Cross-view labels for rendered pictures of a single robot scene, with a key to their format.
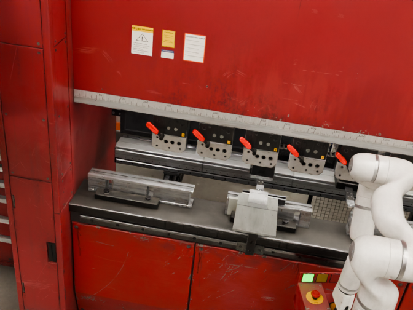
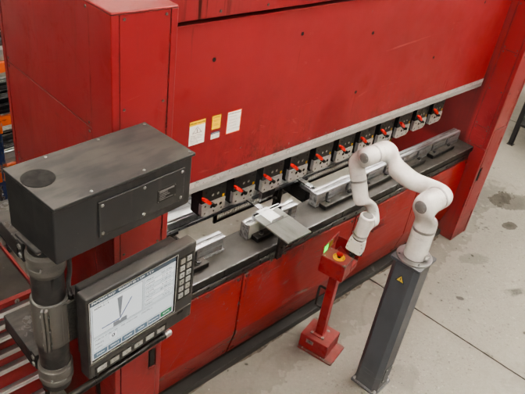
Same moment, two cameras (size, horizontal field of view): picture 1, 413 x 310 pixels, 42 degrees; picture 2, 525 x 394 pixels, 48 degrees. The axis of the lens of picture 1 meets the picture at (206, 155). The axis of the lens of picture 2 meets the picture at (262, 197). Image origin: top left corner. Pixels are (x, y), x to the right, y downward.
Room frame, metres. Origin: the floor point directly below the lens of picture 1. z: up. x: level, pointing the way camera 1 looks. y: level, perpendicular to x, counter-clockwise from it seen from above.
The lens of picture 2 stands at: (0.44, 1.92, 2.87)
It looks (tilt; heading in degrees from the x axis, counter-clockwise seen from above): 33 degrees down; 307
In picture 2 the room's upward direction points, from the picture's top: 9 degrees clockwise
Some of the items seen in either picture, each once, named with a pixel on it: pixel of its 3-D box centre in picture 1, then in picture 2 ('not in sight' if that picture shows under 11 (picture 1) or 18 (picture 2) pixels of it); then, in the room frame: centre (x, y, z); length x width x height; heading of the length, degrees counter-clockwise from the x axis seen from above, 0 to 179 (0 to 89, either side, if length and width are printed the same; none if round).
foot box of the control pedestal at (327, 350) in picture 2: not in sight; (322, 341); (1.62, -0.56, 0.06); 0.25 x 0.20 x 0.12; 8
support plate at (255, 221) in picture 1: (256, 214); (282, 225); (1.88, -0.24, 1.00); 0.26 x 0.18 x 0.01; 175
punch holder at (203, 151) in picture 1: (216, 137); (239, 184); (2.04, -0.03, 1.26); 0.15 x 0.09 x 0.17; 85
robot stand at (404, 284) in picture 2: not in sight; (390, 323); (1.25, -0.58, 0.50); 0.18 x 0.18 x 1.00; 89
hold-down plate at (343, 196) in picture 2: not in sight; (337, 198); (1.91, -0.85, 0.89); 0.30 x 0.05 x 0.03; 85
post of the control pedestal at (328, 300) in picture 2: not in sight; (328, 301); (1.65, -0.56, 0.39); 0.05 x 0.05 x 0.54; 8
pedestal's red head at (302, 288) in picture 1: (323, 301); (340, 256); (1.65, -0.56, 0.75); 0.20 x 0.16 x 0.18; 98
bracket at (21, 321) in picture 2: not in sight; (70, 317); (1.87, 1.06, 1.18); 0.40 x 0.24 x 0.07; 85
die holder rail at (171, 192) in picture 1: (141, 187); (183, 257); (2.08, 0.29, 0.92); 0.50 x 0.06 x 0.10; 85
